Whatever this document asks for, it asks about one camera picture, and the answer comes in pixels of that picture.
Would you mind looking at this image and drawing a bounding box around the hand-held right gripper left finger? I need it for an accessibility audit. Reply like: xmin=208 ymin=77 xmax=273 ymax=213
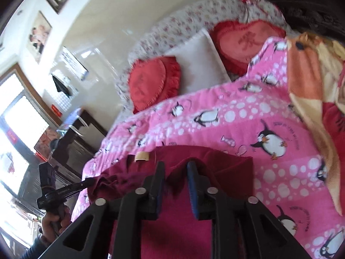
xmin=38 ymin=160 xmax=166 ymax=259

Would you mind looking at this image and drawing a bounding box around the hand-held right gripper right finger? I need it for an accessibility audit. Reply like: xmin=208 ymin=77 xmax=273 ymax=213
xmin=187 ymin=161 xmax=311 ymax=259

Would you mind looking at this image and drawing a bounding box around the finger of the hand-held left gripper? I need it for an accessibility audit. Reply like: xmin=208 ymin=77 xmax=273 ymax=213
xmin=64 ymin=178 xmax=96 ymax=196

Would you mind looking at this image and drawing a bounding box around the maroon long-sleeve sweater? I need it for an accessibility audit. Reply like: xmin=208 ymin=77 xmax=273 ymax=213
xmin=86 ymin=146 xmax=254 ymax=259

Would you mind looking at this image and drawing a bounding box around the person's left forearm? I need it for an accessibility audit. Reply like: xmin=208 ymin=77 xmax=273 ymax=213
xmin=26 ymin=235 xmax=58 ymax=259

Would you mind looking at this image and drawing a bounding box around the person's left hand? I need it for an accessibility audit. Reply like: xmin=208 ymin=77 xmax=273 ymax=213
xmin=39 ymin=204 xmax=73 ymax=245

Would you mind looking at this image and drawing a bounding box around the dark wooden dresser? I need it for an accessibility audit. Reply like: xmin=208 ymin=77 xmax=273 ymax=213
xmin=16 ymin=146 xmax=85 ymax=217

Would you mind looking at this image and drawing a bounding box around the dark wooden side table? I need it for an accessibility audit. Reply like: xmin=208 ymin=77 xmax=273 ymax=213
xmin=51 ymin=109 xmax=109 ymax=179

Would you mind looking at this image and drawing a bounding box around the red patterned box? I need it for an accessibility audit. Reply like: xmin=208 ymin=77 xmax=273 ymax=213
xmin=34 ymin=128 xmax=59 ymax=158

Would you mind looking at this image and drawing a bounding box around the white plastic bag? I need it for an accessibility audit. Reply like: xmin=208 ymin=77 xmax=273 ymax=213
xmin=57 ymin=108 xmax=90 ymax=137

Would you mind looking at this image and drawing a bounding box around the window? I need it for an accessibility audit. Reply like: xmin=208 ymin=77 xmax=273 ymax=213
xmin=0 ymin=67 xmax=51 ymax=249

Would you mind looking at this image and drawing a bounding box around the pink penguin print blanket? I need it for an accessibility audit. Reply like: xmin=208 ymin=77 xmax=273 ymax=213
xmin=80 ymin=36 xmax=345 ymax=259

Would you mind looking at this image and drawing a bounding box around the black hanging cloth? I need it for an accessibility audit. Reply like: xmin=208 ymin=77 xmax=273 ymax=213
xmin=51 ymin=74 xmax=73 ymax=97

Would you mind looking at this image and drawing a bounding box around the red heart-shaped cushion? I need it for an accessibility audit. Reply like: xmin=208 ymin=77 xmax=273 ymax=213
xmin=128 ymin=56 xmax=182 ymax=114
xmin=209 ymin=19 xmax=287 ymax=75

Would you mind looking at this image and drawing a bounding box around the white pillow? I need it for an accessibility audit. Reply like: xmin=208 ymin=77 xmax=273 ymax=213
xmin=162 ymin=28 xmax=232 ymax=97

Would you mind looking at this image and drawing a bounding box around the orange patterned blanket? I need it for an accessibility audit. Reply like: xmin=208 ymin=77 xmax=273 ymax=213
xmin=285 ymin=31 xmax=345 ymax=217

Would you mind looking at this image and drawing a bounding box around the long floral pillow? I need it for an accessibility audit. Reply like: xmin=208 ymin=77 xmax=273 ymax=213
xmin=115 ymin=0 xmax=287 ymax=112

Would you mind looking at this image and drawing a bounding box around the dark carved wooden cabinet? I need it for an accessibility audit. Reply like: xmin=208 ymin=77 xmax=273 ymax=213
xmin=270 ymin=0 xmax=345 ymax=41

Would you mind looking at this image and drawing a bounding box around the wall calendar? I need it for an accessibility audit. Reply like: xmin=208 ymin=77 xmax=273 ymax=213
xmin=60 ymin=46 xmax=89 ymax=81

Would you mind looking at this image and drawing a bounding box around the wall photo poster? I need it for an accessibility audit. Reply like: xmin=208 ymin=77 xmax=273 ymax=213
xmin=27 ymin=11 xmax=52 ymax=64

